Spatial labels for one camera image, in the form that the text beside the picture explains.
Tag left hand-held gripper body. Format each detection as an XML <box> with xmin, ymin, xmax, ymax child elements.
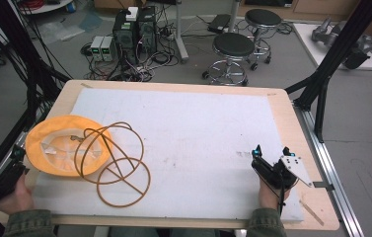
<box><xmin>0</xmin><ymin>157</ymin><xmax>28</xmax><ymax>205</ymax></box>

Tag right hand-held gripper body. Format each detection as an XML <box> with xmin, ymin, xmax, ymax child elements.
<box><xmin>252</xmin><ymin>154</ymin><xmax>315</xmax><ymax>191</ymax></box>

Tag yellow bucket hat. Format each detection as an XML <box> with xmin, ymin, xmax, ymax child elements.
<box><xmin>25</xmin><ymin>115</ymin><xmax>113</xmax><ymax>178</ymax></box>

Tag person's left hand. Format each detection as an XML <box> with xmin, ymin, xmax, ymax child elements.
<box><xmin>0</xmin><ymin>172</ymin><xmax>36</xmax><ymax>215</ymax></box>

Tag person's right hand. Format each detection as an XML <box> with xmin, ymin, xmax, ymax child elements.
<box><xmin>258</xmin><ymin>178</ymin><xmax>292</xmax><ymax>212</ymax></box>

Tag white foam mat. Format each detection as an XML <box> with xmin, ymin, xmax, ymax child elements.
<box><xmin>31</xmin><ymin>87</ymin><xmax>305</xmax><ymax>222</ymax></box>

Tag large black round stool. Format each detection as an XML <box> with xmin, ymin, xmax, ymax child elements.
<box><xmin>201</xmin><ymin>32</ymin><xmax>257</xmax><ymax>88</ymax></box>

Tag white base board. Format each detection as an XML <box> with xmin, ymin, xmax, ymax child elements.
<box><xmin>292</xmin><ymin>22</ymin><xmax>372</xmax><ymax>72</ymax></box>

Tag clear plastic sheet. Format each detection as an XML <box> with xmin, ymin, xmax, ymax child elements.
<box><xmin>37</xmin><ymin>19</ymin><xmax>87</xmax><ymax>43</ymax></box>

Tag white power supply unit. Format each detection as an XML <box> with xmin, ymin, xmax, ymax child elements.
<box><xmin>100</xmin><ymin>35</ymin><xmax>118</xmax><ymax>62</ymax></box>
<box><xmin>90</xmin><ymin>35</ymin><xmax>106</xmax><ymax>62</ymax></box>

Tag small black round stool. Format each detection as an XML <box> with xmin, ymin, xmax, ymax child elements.
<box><xmin>244</xmin><ymin>8</ymin><xmax>283</xmax><ymax>71</ymax></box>

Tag flat black box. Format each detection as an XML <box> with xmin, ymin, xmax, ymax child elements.
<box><xmin>207</xmin><ymin>13</ymin><xmax>232</xmax><ymax>35</ymax></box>

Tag grey metal pole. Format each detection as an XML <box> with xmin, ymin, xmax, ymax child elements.
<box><xmin>227</xmin><ymin>0</ymin><xmax>243</xmax><ymax>35</ymax></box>

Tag grey metal table leg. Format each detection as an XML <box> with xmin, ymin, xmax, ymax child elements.
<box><xmin>173</xmin><ymin>0</ymin><xmax>190</xmax><ymax>65</ymax></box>

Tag round white table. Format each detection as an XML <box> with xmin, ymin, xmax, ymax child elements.
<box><xmin>17</xmin><ymin>0</ymin><xmax>76</xmax><ymax>16</ymax></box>

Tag black computer tower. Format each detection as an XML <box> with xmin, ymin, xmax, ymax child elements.
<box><xmin>112</xmin><ymin>10</ymin><xmax>140</xmax><ymax>65</ymax></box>
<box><xmin>136</xmin><ymin>5</ymin><xmax>159</xmax><ymax>56</ymax></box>

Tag small white box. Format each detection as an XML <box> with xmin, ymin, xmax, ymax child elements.
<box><xmin>125</xmin><ymin>6</ymin><xmax>140</xmax><ymax>23</ymax></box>

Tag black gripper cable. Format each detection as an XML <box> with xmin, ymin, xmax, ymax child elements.
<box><xmin>277</xmin><ymin>176</ymin><xmax>288</xmax><ymax>216</ymax></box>

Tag aluminium rail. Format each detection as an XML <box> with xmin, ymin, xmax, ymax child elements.
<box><xmin>292</xmin><ymin>102</ymin><xmax>366</xmax><ymax>237</ymax></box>

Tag black metal frame stand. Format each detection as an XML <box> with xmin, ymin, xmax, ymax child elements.
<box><xmin>284</xmin><ymin>0</ymin><xmax>372</xmax><ymax>144</ymax></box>
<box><xmin>0</xmin><ymin>0</ymin><xmax>73</xmax><ymax>211</ymax></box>

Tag brown wire ring frame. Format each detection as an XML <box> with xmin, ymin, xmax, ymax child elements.
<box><xmin>73</xmin><ymin>121</ymin><xmax>152</xmax><ymax>208</ymax></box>

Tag tangle of floor cables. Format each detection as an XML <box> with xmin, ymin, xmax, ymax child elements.
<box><xmin>80</xmin><ymin>19</ymin><xmax>183</xmax><ymax>83</ymax></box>

